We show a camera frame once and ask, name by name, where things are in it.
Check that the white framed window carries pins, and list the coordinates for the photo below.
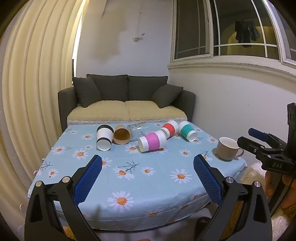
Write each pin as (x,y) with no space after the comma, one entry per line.
(231,30)

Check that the brown paper cup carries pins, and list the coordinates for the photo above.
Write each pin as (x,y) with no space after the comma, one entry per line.
(121,136)

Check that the hanging white wall ornament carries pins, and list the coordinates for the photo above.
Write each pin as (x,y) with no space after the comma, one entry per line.
(137,38)

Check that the blue daisy print tablecloth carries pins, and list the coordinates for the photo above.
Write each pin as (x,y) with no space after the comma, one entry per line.
(150,183)

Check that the red sleeved white cup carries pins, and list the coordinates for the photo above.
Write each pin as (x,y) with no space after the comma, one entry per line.
(170,128)

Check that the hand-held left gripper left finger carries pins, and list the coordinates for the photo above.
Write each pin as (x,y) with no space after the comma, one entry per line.
(89,180)

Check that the dark hanging clothes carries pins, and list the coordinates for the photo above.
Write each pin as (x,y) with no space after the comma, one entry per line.
(246,32)

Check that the person's right hand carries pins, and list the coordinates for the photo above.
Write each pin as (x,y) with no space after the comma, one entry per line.
(269,185)

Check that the dark grey throw pillow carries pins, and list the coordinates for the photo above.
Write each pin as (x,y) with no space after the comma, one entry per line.
(86,92)
(167,95)

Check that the teal sleeved white cup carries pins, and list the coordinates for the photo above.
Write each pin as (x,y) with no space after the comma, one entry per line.
(186,130)

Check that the dark grey sofa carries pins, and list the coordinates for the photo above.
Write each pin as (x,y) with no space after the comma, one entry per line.
(63,104)

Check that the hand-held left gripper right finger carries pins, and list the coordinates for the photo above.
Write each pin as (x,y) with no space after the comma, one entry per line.
(208,180)

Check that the dark grey back cushion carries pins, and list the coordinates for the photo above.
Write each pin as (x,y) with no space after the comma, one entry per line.
(111,88)
(143,89)

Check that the pink sleeved white cup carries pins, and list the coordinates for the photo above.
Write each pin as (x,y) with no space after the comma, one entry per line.
(152,141)

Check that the black and white paper cup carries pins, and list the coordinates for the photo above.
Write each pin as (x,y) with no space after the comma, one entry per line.
(104,138)

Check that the clear plastic cup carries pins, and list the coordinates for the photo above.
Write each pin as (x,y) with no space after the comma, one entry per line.
(137,132)

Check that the beige ceramic mug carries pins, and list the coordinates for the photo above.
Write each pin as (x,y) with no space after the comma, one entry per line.
(225,149)

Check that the cream curtain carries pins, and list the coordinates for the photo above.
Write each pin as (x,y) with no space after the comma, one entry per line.
(34,92)

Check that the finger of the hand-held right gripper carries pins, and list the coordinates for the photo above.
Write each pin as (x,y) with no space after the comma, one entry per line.
(256,133)
(248,143)

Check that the cream fleece seat cover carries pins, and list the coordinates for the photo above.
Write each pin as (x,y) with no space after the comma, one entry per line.
(124,111)

